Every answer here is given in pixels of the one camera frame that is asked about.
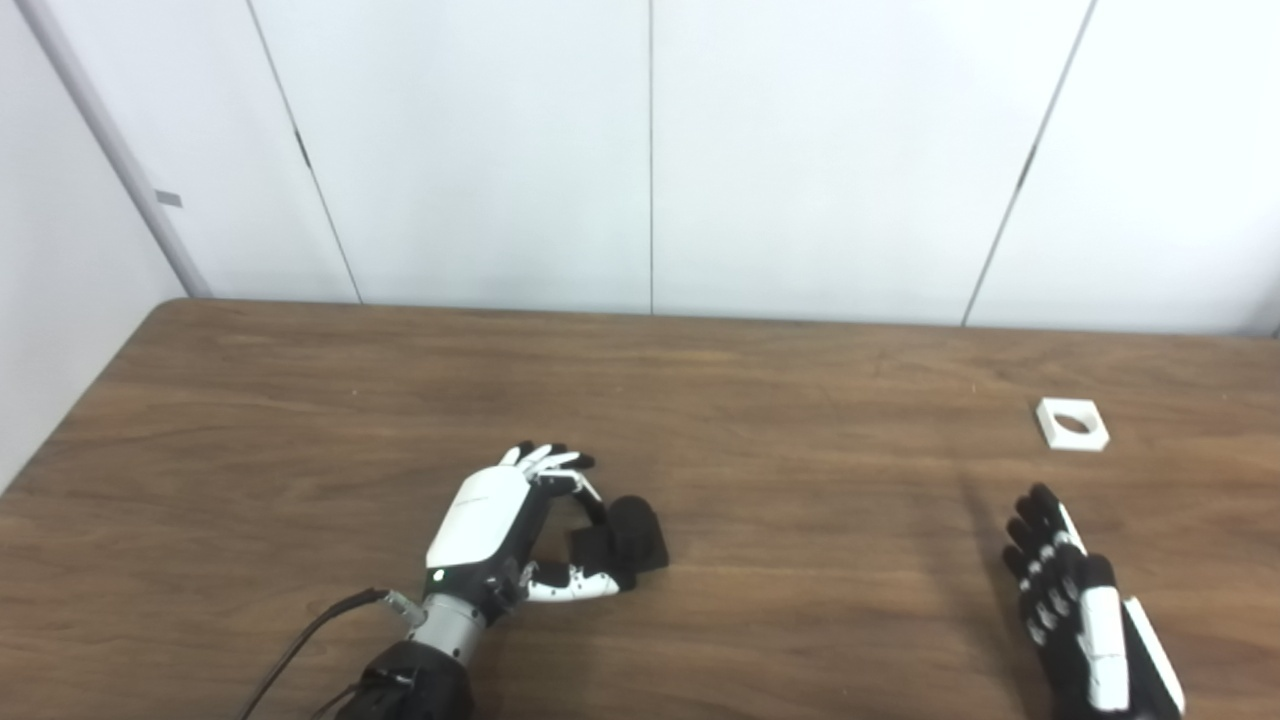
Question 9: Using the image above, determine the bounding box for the white square piece with hole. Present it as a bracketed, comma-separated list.
[1035, 397, 1111, 452]

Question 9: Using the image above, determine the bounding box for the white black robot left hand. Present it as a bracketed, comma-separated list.
[424, 441, 626, 613]

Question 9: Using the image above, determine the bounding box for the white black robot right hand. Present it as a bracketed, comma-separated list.
[1002, 484, 1187, 720]

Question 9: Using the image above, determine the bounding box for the grey wall corner post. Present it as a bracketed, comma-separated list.
[15, 0, 213, 299]

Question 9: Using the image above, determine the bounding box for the black peg with square base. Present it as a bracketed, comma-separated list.
[568, 495, 670, 591]

